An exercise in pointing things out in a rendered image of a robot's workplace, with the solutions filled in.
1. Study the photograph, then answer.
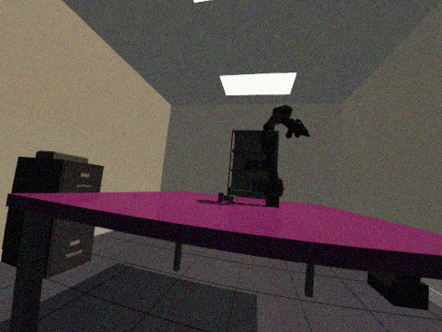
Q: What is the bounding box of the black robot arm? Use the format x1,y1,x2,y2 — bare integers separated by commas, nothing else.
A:
260,105,293,208

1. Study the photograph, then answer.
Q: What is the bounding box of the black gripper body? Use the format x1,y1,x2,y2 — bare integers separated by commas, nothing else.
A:
286,118,304,138

